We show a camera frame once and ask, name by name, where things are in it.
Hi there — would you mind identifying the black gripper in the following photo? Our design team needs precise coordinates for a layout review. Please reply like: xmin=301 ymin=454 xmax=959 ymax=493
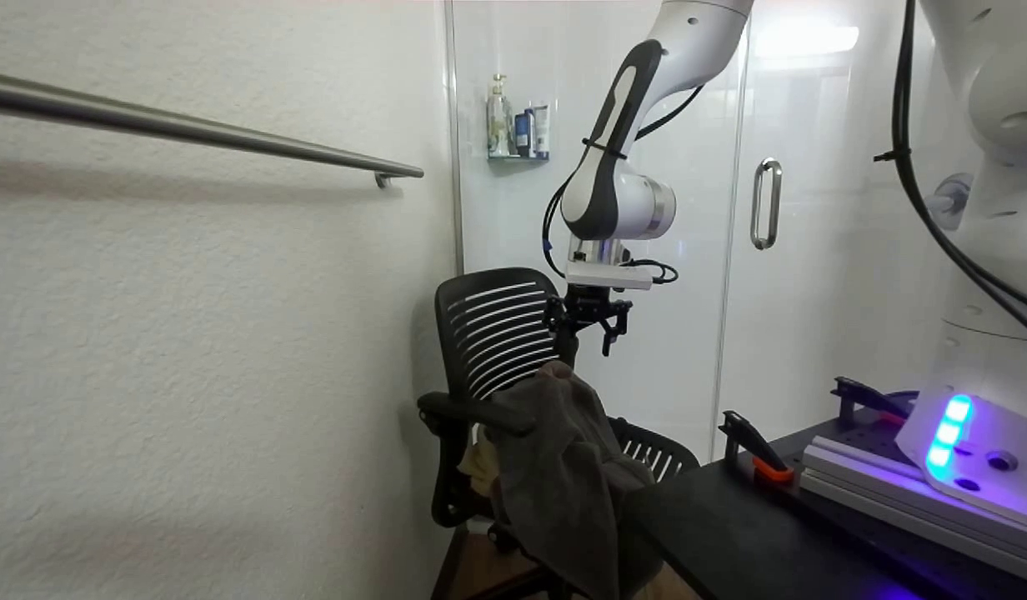
xmin=547 ymin=284 xmax=636 ymax=368

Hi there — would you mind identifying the grey towel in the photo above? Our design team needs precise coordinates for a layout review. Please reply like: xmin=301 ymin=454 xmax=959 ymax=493
xmin=483 ymin=385 xmax=662 ymax=600

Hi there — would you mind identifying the black mesh office chair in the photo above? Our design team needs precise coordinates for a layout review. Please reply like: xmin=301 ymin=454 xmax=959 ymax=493
xmin=415 ymin=264 xmax=705 ymax=600

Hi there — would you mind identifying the yellow towel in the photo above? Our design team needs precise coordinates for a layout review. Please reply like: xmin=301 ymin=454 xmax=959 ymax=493
xmin=457 ymin=425 xmax=507 ymax=502

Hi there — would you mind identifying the metal towel bar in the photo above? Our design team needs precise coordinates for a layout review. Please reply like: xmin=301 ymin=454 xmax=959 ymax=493
xmin=0 ymin=66 xmax=426 ymax=189

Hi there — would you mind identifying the glass shower panel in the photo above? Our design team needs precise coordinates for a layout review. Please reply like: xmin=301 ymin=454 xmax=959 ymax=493
xmin=449 ymin=0 xmax=754 ymax=465

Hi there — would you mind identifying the shower shelf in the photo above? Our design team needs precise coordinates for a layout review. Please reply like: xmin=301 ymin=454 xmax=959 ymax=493
xmin=486 ymin=149 xmax=555 ymax=169

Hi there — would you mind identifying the blue white container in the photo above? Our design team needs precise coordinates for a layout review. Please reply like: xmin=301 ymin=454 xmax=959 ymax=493
xmin=511 ymin=103 xmax=555 ymax=161

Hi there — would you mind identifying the glass shower door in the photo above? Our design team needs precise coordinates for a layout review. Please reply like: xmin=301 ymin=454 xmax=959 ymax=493
xmin=711 ymin=0 xmax=967 ymax=465

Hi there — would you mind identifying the metal shower door handle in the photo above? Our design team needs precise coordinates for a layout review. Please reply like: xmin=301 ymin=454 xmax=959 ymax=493
xmin=748 ymin=152 xmax=788 ymax=252

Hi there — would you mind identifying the black hanging cable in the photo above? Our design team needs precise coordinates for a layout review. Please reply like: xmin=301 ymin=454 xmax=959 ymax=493
xmin=874 ymin=0 xmax=1027 ymax=350

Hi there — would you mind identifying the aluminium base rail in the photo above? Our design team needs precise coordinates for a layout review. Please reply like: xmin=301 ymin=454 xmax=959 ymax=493
xmin=798 ymin=429 xmax=1027 ymax=590

